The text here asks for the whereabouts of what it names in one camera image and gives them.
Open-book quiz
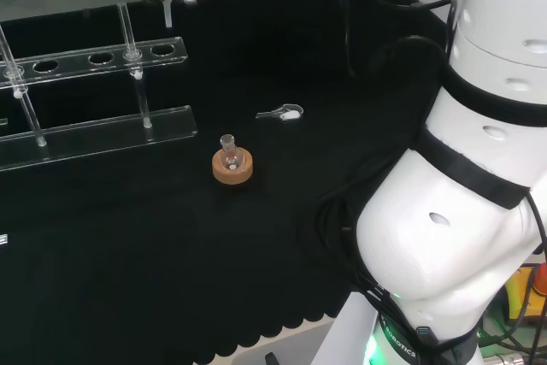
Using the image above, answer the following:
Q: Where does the small glass weighing funnel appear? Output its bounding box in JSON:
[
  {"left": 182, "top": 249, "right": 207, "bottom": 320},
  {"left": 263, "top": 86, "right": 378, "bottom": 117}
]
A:
[{"left": 256, "top": 103, "right": 305, "bottom": 122}]

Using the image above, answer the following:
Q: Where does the black bench cloth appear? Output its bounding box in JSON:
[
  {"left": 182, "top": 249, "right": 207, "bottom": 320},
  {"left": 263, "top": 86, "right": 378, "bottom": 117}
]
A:
[{"left": 0, "top": 0, "right": 456, "bottom": 365}]

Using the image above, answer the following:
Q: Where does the clear acrylic funnel stand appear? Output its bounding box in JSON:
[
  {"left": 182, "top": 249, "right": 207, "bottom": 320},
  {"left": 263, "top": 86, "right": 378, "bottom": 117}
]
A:
[{"left": 0, "top": 1, "right": 199, "bottom": 174}]

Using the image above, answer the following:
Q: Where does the yellow stop button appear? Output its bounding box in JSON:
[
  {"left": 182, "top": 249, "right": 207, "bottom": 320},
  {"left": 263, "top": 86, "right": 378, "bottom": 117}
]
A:
[{"left": 507, "top": 261, "right": 547, "bottom": 324}]

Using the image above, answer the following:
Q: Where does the black cable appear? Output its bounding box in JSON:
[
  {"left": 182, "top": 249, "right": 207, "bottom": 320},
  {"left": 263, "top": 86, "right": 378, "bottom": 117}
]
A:
[
  {"left": 362, "top": 0, "right": 461, "bottom": 68},
  {"left": 326, "top": 0, "right": 358, "bottom": 79},
  {"left": 524, "top": 191, "right": 547, "bottom": 257}
]

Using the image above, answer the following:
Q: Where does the small glass round-bottom flask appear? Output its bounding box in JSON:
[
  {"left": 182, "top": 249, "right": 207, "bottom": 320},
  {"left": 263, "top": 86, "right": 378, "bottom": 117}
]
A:
[{"left": 219, "top": 133, "right": 245, "bottom": 172}]

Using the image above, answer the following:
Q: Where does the cork ring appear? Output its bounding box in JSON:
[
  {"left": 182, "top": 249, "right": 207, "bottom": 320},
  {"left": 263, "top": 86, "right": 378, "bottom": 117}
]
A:
[{"left": 212, "top": 149, "right": 255, "bottom": 187}]

